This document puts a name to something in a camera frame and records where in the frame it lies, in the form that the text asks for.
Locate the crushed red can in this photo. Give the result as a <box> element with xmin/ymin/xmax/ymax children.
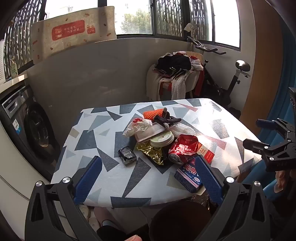
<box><xmin>168</xmin><ymin>134</ymin><xmax>199</xmax><ymax>165</ymax></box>

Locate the black striped garment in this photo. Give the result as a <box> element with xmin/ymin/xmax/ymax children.
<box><xmin>155</xmin><ymin>54</ymin><xmax>192</xmax><ymax>78</ymax></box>

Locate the small black packet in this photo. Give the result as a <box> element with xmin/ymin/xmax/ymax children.
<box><xmin>118</xmin><ymin>146</ymin><xmax>137</xmax><ymax>165</ymax></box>

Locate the white plastic bag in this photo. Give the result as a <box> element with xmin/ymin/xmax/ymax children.
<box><xmin>122</xmin><ymin>118</ymin><xmax>153</xmax><ymax>137</ymax></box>

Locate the red paper box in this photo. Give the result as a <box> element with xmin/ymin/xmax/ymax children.
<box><xmin>198</xmin><ymin>142</ymin><xmax>215</xmax><ymax>165</ymax></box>

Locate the clear plastic box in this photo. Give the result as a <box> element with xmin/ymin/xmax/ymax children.
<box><xmin>135</xmin><ymin>123</ymin><xmax>173</xmax><ymax>142</ymax></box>

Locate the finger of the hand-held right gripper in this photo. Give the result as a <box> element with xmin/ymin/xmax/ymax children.
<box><xmin>243</xmin><ymin>138</ymin><xmax>292</xmax><ymax>161</ymax></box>
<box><xmin>255</xmin><ymin>118</ymin><xmax>296</xmax><ymax>139</ymax></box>

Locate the orange foam net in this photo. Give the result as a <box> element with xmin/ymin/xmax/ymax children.
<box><xmin>143</xmin><ymin>108</ymin><xmax>165</xmax><ymax>120</ymax></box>

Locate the green bottle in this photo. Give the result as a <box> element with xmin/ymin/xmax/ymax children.
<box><xmin>10</xmin><ymin>59</ymin><xmax>19</xmax><ymax>78</ymax></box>

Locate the blue carton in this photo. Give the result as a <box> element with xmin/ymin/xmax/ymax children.
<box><xmin>174</xmin><ymin>158</ymin><xmax>206</xmax><ymax>193</ymax></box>

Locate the white fluffy cloth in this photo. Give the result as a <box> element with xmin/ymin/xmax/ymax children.
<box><xmin>171</xmin><ymin>75</ymin><xmax>186</xmax><ymax>99</ymax></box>

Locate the dark brown bin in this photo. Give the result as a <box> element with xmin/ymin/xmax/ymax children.
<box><xmin>149</xmin><ymin>200</ymin><xmax>213</xmax><ymax>241</ymax></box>

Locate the beige chair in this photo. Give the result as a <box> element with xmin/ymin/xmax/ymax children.
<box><xmin>147</xmin><ymin>51</ymin><xmax>205</xmax><ymax>101</ymax></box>

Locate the person's right hand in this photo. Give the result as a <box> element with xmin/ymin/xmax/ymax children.
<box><xmin>274</xmin><ymin>170</ymin><xmax>290</xmax><ymax>194</ymax></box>

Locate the window with metal grille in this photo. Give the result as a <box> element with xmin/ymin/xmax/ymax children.
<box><xmin>5</xmin><ymin>0</ymin><xmax>241</xmax><ymax>49</ymax></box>

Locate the cardboard sheet with red label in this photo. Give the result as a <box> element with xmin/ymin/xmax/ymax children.
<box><xmin>31</xmin><ymin>6</ymin><xmax>117</xmax><ymax>62</ymax></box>

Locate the gold foil wrapper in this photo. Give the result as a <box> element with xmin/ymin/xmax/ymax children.
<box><xmin>136</xmin><ymin>141</ymin><xmax>170</xmax><ymax>165</ymax></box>

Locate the person's leg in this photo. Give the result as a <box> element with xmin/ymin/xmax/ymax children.
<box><xmin>94</xmin><ymin>206</ymin><xmax>144</xmax><ymax>241</ymax></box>

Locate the dark grey washing machine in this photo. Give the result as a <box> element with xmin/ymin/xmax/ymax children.
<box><xmin>0</xmin><ymin>85</ymin><xmax>62</xmax><ymax>182</ymax></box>

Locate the cream slipper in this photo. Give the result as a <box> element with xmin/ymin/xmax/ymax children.
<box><xmin>79</xmin><ymin>205</ymin><xmax>90</xmax><ymax>220</ymax></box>
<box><xmin>89</xmin><ymin>217</ymin><xmax>101</xmax><ymax>229</ymax></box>

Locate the white foam net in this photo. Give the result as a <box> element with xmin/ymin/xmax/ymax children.
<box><xmin>172</xmin><ymin>123</ymin><xmax>197</xmax><ymax>137</ymax></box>

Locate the black dotted glove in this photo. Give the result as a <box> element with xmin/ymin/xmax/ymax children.
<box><xmin>151</xmin><ymin>108</ymin><xmax>182</xmax><ymax>129</ymax></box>

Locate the white perforated appliance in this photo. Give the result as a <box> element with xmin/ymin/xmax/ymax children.
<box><xmin>0</xmin><ymin>39</ymin><xmax>6</xmax><ymax>81</ymax></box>

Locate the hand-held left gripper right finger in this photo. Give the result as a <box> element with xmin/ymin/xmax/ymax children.
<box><xmin>193</xmin><ymin>155</ymin><xmax>271</xmax><ymax>241</ymax></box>

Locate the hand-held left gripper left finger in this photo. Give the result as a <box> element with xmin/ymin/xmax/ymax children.
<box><xmin>25</xmin><ymin>156</ymin><xmax>103</xmax><ymax>241</ymax></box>

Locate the black exercise bike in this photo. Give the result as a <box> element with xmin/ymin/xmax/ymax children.
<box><xmin>187</xmin><ymin>23</ymin><xmax>251</xmax><ymax>109</ymax></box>

